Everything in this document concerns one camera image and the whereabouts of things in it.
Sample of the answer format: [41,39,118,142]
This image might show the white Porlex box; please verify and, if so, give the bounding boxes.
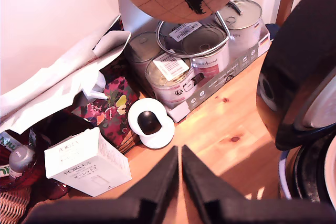
[44,126,132,197]

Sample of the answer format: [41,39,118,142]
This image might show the cork coaster stack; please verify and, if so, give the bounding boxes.
[115,129,140,154]

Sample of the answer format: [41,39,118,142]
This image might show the black Philips rice cooker body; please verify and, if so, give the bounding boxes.
[278,129,336,210]

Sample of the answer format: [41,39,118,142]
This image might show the white metal paint can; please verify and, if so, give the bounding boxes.
[157,20,203,51]
[128,31,165,78]
[215,0,263,61]
[145,52,196,109]
[182,25,231,83]

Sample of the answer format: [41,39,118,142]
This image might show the black rice cooker lid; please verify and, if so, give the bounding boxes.
[256,0,336,151]

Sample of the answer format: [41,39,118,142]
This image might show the grey cardboard can tray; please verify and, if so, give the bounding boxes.
[165,23,271,124]

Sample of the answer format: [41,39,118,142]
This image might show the dark patterned fabric bag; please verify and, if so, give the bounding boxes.
[72,56,140,154]

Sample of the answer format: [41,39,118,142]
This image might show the white crumpled paper sheet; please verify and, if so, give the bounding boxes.
[0,31,132,133]

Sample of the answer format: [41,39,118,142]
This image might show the small grey-capped bottle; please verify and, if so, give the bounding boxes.
[8,145,36,180]

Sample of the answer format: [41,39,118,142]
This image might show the white tube green print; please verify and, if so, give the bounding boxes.
[0,165,11,180]
[0,131,24,153]

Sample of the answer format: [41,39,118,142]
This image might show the white round security camera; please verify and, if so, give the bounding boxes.
[128,98,176,149]

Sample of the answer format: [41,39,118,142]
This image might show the wicker basket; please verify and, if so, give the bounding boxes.
[0,187,32,224]

